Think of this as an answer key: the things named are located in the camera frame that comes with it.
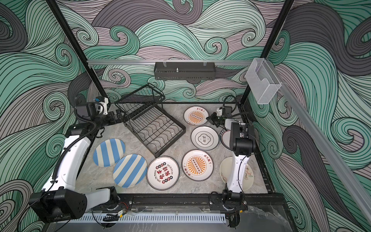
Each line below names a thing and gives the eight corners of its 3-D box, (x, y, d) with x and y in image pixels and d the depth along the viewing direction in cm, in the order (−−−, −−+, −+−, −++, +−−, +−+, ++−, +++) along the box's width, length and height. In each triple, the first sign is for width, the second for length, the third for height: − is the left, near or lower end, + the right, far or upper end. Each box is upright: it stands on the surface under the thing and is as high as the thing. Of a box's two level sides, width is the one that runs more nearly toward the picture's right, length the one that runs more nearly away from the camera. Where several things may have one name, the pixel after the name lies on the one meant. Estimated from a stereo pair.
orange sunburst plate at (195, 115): (183, 127, 106) (183, 124, 103) (183, 109, 118) (183, 105, 115) (209, 127, 106) (210, 124, 103) (206, 109, 118) (207, 105, 115)
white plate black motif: (191, 150, 95) (191, 149, 93) (190, 127, 106) (190, 125, 105) (220, 150, 95) (221, 149, 93) (216, 127, 106) (216, 125, 105)
